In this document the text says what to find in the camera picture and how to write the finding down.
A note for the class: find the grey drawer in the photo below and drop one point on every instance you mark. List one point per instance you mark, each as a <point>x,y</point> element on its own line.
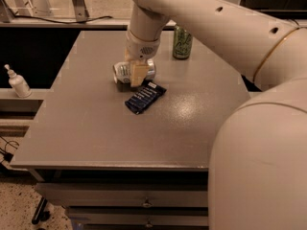
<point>139,216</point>
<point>123,195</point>

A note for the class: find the dark blue snack packet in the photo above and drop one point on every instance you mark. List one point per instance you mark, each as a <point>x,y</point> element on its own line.
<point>146,95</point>

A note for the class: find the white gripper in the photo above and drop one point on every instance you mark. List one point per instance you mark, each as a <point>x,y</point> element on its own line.
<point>141,50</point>

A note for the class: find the metal bracket left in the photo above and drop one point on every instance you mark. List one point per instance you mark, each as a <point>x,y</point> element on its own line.
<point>80,9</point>

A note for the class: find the upper grey drawer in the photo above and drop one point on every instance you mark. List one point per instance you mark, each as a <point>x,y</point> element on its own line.
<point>123,195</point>

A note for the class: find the black table leg caster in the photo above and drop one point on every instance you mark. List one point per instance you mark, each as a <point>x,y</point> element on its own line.
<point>40,213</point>

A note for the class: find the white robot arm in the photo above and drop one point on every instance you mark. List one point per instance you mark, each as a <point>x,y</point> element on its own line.
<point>257,173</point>

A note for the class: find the white pump lotion bottle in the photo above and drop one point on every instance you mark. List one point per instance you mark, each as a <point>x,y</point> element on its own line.
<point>18,83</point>

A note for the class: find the green soda can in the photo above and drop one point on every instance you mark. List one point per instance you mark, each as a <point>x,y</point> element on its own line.
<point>182,43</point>

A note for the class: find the white green 7up can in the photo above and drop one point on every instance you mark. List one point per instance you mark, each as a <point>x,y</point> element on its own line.
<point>121,71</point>

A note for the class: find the lower grey drawer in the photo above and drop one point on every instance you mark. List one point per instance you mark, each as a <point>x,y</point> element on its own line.
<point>139,216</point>

